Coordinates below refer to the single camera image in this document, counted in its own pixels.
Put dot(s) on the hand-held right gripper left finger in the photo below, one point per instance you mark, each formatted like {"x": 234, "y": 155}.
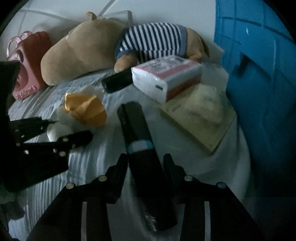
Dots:
{"x": 118, "y": 176}

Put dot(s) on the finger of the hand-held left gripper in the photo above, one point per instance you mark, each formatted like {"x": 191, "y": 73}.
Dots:
{"x": 74, "y": 139}
{"x": 30, "y": 126}

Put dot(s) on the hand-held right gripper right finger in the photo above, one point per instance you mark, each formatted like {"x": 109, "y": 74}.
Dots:
{"x": 171, "y": 171}

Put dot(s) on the yellow and white soft toy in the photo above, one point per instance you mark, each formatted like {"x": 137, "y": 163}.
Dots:
{"x": 85, "y": 109}

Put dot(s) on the black tube with blue band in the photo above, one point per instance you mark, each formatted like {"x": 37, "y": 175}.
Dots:
{"x": 138, "y": 129}

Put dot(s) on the blue plastic crate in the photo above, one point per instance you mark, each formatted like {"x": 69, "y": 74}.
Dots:
{"x": 254, "y": 69}

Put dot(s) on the grey cloth-covered desktop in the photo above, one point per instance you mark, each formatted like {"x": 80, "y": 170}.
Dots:
{"x": 185, "y": 157}

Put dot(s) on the pale booklet in plastic sleeve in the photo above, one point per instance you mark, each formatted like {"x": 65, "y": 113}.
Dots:
{"x": 203, "y": 115}

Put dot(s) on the black cylinder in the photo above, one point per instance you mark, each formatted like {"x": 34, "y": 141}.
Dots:
{"x": 118, "y": 81}

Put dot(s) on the brown plush bear striped shirt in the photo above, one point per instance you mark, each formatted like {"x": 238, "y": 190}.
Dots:
{"x": 87, "y": 51}

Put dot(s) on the white and pink box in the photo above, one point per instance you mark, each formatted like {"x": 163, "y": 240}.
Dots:
{"x": 161, "y": 76}

